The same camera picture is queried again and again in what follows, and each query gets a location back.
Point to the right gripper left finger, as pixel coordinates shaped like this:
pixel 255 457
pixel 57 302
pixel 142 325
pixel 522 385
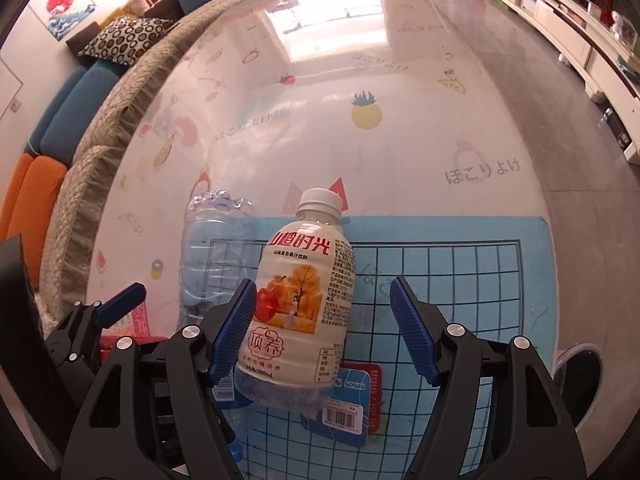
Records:
pixel 151 414

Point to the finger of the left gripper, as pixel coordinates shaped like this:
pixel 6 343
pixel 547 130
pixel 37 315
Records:
pixel 109 313

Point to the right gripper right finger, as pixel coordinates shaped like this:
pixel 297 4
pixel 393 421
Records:
pixel 529 433

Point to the pink torn carton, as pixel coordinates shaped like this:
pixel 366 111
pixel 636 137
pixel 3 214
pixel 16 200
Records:
pixel 134 324

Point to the white-cap juice bottle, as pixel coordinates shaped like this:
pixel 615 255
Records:
pixel 292 351

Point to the grey trash bin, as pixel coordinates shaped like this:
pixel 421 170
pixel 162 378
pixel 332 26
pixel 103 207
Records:
pixel 578 375

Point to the clear blue-label water bottle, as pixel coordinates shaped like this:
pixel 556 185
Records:
pixel 218 252

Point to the sofa with beige cover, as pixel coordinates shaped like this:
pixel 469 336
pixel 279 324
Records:
pixel 59 185

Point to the blue barcode card package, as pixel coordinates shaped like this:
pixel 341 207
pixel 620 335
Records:
pixel 354 410

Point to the black white patterned pillow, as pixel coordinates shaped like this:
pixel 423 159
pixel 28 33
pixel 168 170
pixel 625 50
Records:
pixel 125 40

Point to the red sun wave picture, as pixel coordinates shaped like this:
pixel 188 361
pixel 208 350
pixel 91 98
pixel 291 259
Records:
pixel 60 17

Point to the white TV cabinet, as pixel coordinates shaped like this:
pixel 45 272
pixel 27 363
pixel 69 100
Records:
pixel 591 49

